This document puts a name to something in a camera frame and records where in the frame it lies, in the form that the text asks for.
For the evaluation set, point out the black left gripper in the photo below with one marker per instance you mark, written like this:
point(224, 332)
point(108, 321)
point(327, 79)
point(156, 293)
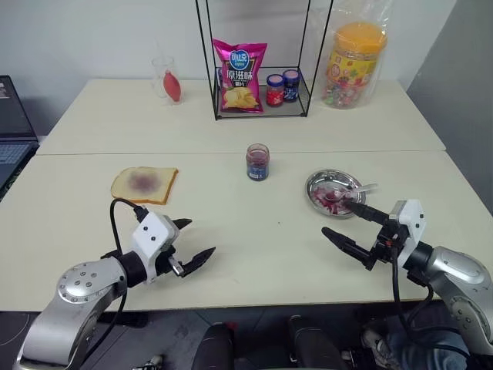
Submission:
point(169, 264)

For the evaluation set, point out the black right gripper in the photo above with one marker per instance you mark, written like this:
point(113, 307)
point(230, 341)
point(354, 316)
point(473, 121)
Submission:
point(387, 243)

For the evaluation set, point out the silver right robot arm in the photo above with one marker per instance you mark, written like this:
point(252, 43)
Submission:
point(454, 270)

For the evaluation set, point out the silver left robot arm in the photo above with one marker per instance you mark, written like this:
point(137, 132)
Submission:
point(81, 285)

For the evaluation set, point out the bread slice with jam stain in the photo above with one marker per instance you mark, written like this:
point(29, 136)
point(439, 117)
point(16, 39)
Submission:
point(154, 187)

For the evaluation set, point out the open blueberry jam jar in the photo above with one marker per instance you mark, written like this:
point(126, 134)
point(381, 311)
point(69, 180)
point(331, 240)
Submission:
point(257, 163)

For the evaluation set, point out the blue label jam jar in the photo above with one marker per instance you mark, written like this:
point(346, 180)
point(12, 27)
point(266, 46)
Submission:
point(291, 88)

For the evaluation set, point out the red label jam jar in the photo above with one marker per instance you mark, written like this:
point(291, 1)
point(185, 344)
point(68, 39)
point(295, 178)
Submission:
point(274, 92)

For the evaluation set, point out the metal spoon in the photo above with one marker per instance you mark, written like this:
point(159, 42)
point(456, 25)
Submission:
point(362, 189)

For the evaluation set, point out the round metal plate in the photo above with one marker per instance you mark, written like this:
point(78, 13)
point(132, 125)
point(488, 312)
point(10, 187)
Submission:
point(327, 179)

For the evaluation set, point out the dark rounded shape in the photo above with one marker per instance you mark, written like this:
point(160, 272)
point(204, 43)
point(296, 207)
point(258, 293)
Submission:
point(213, 347)
point(312, 343)

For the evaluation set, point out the white sneaker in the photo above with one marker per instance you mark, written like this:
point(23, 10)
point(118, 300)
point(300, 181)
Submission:
point(379, 345)

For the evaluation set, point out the blue jeans leg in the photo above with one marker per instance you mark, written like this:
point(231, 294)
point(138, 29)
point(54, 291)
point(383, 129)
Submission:
point(423, 347)

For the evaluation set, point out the red silicone brush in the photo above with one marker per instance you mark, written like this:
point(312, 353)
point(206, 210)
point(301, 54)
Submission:
point(172, 86)

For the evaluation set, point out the orange lid candy jar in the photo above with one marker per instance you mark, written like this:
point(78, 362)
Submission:
point(352, 65)

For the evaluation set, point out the clear glass cup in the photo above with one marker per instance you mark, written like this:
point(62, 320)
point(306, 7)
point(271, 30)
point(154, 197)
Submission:
point(158, 73)

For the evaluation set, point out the pink potato chip bag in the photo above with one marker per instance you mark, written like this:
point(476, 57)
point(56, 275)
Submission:
point(239, 77)

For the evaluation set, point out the clear plastic bag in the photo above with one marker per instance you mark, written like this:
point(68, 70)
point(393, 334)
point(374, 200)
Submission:
point(379, 15)

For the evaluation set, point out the dark laptop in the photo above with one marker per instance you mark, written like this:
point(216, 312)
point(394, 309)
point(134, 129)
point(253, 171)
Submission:
point(13, 115)

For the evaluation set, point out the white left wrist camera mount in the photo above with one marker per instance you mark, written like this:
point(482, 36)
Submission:
point(152, 231)

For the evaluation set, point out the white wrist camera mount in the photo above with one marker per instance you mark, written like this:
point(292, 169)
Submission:
point(152, 231)
point(414, 221)

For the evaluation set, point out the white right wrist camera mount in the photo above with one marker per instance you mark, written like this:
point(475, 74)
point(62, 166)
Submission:
point(414, 221)

